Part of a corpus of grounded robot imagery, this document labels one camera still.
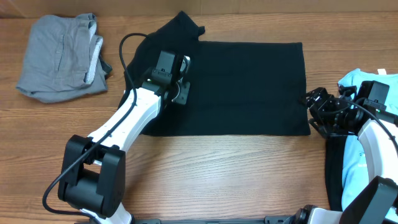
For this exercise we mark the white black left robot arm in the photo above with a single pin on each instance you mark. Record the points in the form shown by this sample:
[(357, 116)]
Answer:
[(94, 167)]

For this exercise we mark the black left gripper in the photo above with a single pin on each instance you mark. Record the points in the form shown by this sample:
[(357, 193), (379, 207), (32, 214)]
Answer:
[(182, 98)]

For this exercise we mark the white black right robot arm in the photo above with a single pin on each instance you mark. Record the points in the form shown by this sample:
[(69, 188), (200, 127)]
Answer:
[(358, 111)]

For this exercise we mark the light blue t-shirt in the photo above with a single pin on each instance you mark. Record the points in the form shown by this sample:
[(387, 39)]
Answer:
[(355, 172)]

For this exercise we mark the black t-shirt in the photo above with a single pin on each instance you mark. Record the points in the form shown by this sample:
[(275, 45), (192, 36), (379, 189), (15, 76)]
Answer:
[(235, 87)]

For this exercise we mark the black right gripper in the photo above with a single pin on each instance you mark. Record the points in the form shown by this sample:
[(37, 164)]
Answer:
[(325, 101)]

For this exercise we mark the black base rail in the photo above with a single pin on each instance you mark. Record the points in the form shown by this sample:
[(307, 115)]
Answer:
[(211, 221)]

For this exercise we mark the dark garment under pile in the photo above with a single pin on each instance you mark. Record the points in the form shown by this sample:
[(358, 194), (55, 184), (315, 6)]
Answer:
[(335, 148)]

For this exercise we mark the folded grey shorts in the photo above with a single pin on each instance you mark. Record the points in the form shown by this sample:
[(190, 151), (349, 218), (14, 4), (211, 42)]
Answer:
[(62, 60)]

